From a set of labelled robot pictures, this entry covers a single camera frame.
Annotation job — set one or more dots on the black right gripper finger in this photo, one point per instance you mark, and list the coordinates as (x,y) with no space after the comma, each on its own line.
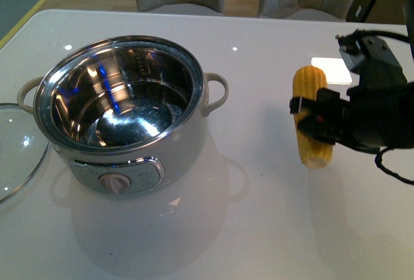
(322,129)
(327,103)

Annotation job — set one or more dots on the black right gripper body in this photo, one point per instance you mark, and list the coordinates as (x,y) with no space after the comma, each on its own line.
(378,118)

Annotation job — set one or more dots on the yellow corn cob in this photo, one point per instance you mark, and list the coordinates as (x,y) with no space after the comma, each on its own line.
(306,83)

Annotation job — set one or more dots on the glass pot lid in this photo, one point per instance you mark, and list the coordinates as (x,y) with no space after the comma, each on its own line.
(23,149)

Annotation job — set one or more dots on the white electric cooking pot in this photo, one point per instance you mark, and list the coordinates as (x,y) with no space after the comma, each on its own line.
(128,114)

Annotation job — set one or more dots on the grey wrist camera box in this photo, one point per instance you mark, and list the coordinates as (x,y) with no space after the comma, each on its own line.
(366,54)

